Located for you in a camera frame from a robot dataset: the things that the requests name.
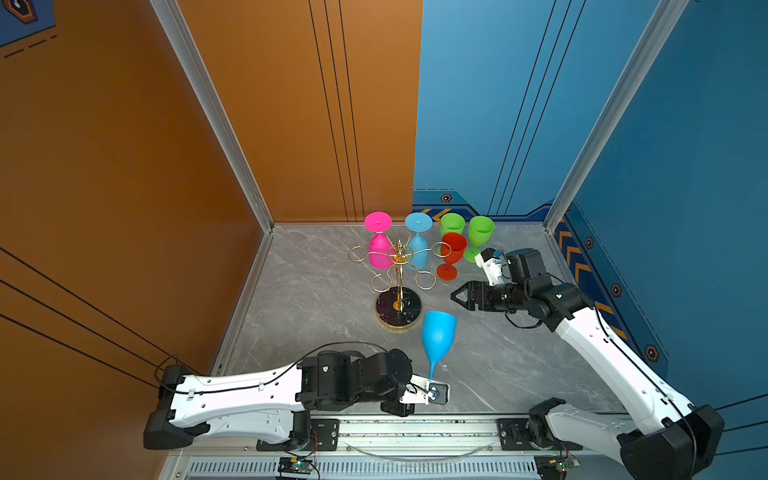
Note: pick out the magenta wine glass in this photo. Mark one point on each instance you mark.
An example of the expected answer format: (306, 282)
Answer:
(379, 246)

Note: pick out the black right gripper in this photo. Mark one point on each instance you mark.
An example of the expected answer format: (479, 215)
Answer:
(472, 289)

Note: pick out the gold wire wine glass rack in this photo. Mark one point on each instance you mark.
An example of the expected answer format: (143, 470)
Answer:
(398, 307)

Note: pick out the green circuit board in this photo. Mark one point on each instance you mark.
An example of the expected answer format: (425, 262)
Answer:
(296, 468)
(555, 468)

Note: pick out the aluminium corner post right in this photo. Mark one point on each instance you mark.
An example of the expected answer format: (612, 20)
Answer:
(654, 36)

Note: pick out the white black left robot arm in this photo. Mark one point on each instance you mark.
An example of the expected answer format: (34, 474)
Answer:
(275, 406)

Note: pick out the aluminium corner post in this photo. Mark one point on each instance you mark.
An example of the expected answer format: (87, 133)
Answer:
(177, 31)
(654, 36)

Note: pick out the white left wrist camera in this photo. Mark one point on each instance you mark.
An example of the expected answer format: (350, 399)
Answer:
(432, 393)

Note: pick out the green wine glass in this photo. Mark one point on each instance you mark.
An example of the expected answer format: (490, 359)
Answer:
(480, 231)
(452, 223)

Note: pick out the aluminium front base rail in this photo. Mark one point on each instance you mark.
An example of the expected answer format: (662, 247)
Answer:
(451, 446)

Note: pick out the aluminium corner post left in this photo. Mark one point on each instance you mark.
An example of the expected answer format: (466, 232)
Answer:
(177, 31)

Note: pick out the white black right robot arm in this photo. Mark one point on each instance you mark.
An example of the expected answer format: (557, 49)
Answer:
(665, 435)

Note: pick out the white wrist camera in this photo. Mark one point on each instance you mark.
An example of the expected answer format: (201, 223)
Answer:
(493, 263)
(432, 393)

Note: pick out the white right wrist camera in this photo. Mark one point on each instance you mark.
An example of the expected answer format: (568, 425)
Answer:
(493, 263)

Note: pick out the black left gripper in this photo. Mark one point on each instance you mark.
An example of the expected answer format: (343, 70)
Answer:
(400, 409)

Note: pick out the light blue wine glass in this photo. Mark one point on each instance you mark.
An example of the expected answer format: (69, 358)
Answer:
(438, 337)

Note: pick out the teal blue wine glass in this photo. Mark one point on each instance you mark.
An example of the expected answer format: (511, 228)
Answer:
(418, 223)

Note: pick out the green circuit board left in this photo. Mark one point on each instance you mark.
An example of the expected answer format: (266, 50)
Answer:
(296, 468)

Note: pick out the green circuit board right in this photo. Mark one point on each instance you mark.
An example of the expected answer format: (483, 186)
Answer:
(555, 468)

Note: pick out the red wine glass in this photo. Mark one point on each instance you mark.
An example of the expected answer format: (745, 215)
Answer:
(452, 248)

